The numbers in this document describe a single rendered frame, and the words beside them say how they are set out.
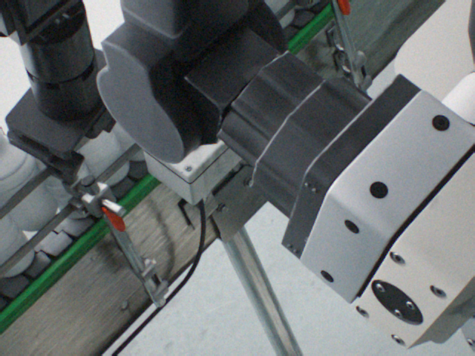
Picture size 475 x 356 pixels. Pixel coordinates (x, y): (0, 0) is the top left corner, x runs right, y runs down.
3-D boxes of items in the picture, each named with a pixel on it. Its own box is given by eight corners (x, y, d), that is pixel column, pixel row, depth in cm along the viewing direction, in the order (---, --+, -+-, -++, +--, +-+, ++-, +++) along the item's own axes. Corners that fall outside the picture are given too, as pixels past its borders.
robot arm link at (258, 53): (243, 125, 57) (301, 69, 59) (115, 21, 59) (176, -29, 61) (228, 193, 65) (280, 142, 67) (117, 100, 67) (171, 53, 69)
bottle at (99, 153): (106, 156, 137) (57, 65, 126) (139, 162, 134) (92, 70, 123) (82, 186, 134) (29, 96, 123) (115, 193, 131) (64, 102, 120)
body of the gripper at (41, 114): (6, 132, 83) (-14, 81, 77) (75, 49, 88) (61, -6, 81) (69, 165, 82) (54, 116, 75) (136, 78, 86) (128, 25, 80)
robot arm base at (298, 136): (427, 82, 55) (380, 175, 66) (315, -2, 57) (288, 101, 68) (327, 186, 52) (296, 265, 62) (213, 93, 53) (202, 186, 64)
